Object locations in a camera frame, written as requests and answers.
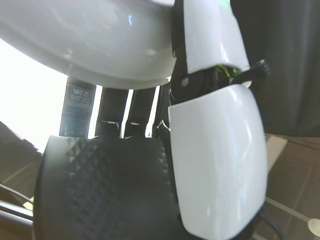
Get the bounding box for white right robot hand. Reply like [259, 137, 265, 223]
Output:
[32, 0, 272, 240]

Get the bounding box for white rod with round end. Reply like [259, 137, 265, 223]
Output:
[264, 196, 320, 235]

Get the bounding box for dark curtain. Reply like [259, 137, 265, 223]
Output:
[229, 0, 320, 138]

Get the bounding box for grey metal rail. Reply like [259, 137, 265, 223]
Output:
[0, 183, 35, 227]

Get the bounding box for black floor cable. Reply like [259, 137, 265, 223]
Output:
[258, 208, 286, 240]

